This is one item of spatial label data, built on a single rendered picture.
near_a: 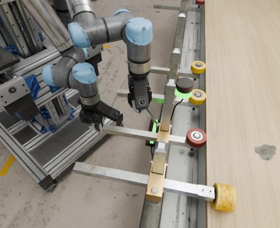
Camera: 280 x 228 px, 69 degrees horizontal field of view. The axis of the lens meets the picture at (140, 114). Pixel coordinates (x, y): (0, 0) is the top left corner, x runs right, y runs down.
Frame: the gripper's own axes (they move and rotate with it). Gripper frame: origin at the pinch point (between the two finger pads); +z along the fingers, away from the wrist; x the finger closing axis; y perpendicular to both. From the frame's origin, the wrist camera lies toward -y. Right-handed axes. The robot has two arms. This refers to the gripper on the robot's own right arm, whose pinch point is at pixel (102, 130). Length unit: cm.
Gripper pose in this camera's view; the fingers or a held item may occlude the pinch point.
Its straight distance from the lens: 97.7
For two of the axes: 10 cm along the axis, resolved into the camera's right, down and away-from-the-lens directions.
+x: -2.0, 7.3, -6.5
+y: -9.8, -1.5, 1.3
